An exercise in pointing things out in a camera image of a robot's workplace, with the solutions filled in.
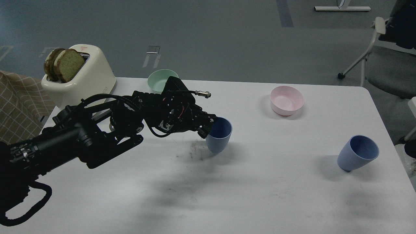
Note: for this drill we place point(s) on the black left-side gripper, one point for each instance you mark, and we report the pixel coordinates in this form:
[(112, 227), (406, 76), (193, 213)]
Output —
[(175, 110)]

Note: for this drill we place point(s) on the blue cup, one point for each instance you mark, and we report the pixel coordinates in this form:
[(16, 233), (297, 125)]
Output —
[(219, 135), (357, 152)]

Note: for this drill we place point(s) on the black left-side robot arm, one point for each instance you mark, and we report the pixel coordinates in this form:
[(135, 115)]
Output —
[(95, 131)]

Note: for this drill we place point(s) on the green bowl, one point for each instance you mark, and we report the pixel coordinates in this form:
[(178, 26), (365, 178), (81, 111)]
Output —
[(156, 81)]

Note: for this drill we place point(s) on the pink bowl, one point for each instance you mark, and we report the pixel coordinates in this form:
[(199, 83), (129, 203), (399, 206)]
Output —
[(286, 100)]

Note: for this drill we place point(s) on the silver floor plate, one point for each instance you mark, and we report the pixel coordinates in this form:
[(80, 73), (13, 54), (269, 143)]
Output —
[(153, 49)]

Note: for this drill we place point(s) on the cream toaster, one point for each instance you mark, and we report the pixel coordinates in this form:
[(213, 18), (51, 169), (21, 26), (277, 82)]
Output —
[(95, 77)]

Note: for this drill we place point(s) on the front bread slice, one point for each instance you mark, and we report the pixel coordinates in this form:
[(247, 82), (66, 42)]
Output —
[(67, 64)]

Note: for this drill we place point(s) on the bread slice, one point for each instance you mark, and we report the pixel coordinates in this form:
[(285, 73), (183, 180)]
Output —
[(67, 64), (49, 64)]

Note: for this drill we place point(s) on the rear bread slice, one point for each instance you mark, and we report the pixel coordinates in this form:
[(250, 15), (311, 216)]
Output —
[(49, 64)]

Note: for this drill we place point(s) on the white stand base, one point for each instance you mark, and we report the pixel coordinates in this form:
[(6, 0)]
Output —
[(343, 6)]

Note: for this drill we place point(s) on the grey office chair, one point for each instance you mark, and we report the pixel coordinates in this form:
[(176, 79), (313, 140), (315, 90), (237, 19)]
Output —
[(387, 69)]

